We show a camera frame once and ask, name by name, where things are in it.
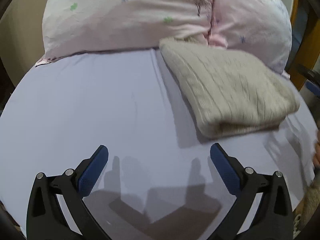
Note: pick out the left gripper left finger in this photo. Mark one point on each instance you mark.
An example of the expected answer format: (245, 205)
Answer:
(45, 218)

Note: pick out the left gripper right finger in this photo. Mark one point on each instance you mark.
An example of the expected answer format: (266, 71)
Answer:
(262, 207)

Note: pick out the beige cable-knit sweater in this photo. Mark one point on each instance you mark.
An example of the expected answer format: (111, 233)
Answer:
(231, 92)

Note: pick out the person's right hand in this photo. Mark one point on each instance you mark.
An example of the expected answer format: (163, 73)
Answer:
(316, 156)

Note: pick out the wooden headboard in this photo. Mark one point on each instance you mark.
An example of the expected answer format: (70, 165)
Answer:
(304, 17)

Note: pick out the right pink floral pillow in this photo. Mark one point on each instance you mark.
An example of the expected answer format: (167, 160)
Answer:
(259, 27)

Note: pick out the pink floral pillow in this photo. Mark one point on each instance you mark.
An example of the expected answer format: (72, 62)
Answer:
(83, 26)
(259, 27)

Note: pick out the left pink floral pillow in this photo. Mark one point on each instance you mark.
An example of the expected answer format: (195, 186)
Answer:
(83, 26)

